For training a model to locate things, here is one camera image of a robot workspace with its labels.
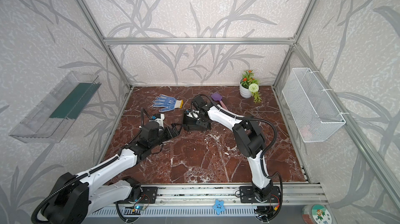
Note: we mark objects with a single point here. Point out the clear plastic wall tray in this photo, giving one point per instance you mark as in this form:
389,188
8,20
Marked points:
51,119

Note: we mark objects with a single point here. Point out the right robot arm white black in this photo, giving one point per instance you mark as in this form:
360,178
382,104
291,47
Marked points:
249,138

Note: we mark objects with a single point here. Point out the round green cartoon tin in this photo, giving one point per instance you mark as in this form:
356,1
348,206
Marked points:
316,214

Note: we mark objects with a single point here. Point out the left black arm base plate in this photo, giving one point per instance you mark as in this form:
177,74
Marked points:
148,195

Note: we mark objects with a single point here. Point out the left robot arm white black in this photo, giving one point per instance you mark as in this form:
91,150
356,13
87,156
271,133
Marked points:
74,197

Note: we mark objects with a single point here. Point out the purple pink toy spatula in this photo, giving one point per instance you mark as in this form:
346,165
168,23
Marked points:
218,98

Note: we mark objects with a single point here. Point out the white wire mesh basket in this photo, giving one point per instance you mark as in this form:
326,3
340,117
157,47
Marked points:
312,108

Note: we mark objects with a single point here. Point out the potted artificial flower plant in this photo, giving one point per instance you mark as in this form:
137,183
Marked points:
249,86

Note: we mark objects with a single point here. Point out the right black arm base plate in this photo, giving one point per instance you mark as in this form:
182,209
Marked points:
247,195

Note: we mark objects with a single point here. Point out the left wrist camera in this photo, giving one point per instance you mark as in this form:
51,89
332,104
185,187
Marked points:
159,118

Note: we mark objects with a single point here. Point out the blue star sticker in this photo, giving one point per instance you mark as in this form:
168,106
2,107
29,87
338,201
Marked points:
219,207

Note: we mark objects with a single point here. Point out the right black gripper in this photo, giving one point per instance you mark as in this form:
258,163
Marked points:
191,122

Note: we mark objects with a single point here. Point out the aluminium front rail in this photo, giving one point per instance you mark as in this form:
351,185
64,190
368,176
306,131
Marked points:
205,194

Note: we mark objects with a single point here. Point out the blue white work glove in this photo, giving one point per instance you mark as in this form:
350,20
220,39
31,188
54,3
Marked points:
167,103

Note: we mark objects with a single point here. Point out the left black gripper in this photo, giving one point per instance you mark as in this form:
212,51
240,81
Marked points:
170,132

